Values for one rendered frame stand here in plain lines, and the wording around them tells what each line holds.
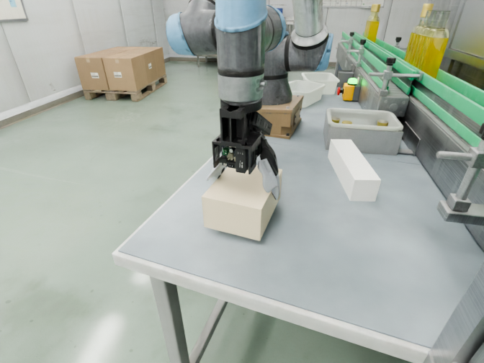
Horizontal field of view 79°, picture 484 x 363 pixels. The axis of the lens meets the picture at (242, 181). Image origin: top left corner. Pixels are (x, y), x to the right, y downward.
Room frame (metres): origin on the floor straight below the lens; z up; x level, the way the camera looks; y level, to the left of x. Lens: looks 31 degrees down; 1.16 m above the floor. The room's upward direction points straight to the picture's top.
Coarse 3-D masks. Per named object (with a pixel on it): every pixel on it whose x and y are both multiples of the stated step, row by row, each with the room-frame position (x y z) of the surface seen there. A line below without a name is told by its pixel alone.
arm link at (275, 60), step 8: (288, 40) 1.07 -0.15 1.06; (280, 48) 1.06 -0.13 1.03; (288, 48) 1.05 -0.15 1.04; (272, 56) 1.07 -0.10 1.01; (280, 56) 1.06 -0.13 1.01; (288, 56) 1.05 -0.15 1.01; (264, 64) 1.08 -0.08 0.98; (272, 64) 1.07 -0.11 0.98; (280, 64) 1.06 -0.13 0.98; (288, 64) 1.05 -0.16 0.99; (264, 72) 1.07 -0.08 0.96; (272, 72) 1.07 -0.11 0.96; (280, 72) 1.07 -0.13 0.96
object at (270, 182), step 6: (258, 162) 0.48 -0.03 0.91; (264, 162) 0.49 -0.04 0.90; (258, 168) 0.50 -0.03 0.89; (264, 168) 0.48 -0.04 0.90; (270, 168) 0.49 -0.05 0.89; (264, 174) 0.47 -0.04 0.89; (270, 174) 0.49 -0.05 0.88; (264, 180) 0.46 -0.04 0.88; (270, 180) 0.48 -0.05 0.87; (276, 180) 0.48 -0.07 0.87; (264, 186) 0.45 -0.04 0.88; (270, 186) 0.46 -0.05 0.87; (276, 186) 0.48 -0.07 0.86; (276, 192) 0.48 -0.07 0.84; (276, 198) 0.48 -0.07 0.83
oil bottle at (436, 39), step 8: (432, 32) 1.09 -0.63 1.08; (440, 32) 1.07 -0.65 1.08; (448, 32) 1.07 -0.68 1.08; (432, 40) 1.08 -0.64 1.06; (440, 40) 1.07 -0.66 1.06; (424, 48) 1.11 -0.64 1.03; (432, 48) 1.07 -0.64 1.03; (440, 48) 1.07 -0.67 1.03; (424, 56) 1.09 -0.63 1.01; (432, 56) 1.07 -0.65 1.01; (440, 56) 1.07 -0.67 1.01; (424, 64) 1.08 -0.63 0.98; (432, 64) 1.07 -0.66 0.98; (424, 72) 1.07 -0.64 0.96; (432, 72) 1.07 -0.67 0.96
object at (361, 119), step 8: (328, 112) 0.98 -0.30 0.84; (336, 112) 1.02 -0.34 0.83; (344, 112) 1.02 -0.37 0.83; (352, 112) 1.01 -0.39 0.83; (360, 112) 1.01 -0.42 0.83; (368, 112) 1.00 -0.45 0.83; (376, 112) 1.00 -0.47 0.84; (384, 112) 0.99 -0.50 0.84; (392, 112) 0.98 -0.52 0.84; (328, 120) 0.90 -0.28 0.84; (352, 120) 1.01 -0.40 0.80; (360, 120) 1.01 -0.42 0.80; (368, 120) 1.00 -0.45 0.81; (376, 120) 1.00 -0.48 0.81; (392, 120) 0.93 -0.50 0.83; (360, 128) 0.86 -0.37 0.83; (368, 128) 0.85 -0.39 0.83; (376, 128) 0.85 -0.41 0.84; (384, 128) 0.84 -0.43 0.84; (392, 128) 0.84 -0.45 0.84; (400, 128) 0.84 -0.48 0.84
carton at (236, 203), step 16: (224, 176) 0.54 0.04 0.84; (240, 176) 0.54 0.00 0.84; (256, 176) 0.54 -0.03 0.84; (208, 192) 0.48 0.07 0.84; (224, 192) 0.48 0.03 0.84; (240, 192) 0.48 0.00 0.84; (256, 192) 0.48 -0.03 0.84; (208, 208) 0.46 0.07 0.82; (224, 208) 0.45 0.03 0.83; (240, 208) 0.44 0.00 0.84; (256, 208) 0.43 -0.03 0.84; (272, 208) 0.50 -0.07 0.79; (208, 224) 0.46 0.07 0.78; (224, 224) 0.45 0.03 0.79; (240, 224) 0.44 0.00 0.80; (256, 224) 0.42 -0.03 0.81; (256, 240) 0.42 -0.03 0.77
